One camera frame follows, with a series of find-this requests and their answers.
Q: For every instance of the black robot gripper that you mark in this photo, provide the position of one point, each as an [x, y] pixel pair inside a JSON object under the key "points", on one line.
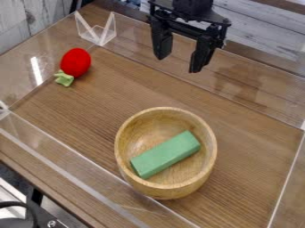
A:
{"points": [[192, 19]]}

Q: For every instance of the green rectangular block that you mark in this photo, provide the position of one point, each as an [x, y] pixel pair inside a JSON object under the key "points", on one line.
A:
{"points": [[165, 154]]}

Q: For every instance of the light wooden bowl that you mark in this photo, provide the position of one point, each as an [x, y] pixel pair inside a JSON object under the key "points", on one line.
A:
{"points": [[148, 128]]}

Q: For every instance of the red plush strawberry toy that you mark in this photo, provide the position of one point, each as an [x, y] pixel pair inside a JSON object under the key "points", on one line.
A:
{"points": [[74, 64]]}

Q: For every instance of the clear acrylic corner bracket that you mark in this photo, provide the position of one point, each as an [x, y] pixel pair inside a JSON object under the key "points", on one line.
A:
{"points": [[96, 34]]}

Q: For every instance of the clear acrylic front wall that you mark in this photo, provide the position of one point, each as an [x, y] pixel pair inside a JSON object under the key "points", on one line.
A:
{"points": [[89, 191]]}

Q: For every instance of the black metal table mount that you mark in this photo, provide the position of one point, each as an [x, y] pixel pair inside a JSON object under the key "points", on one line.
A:
{"points": [[45, 219]]}

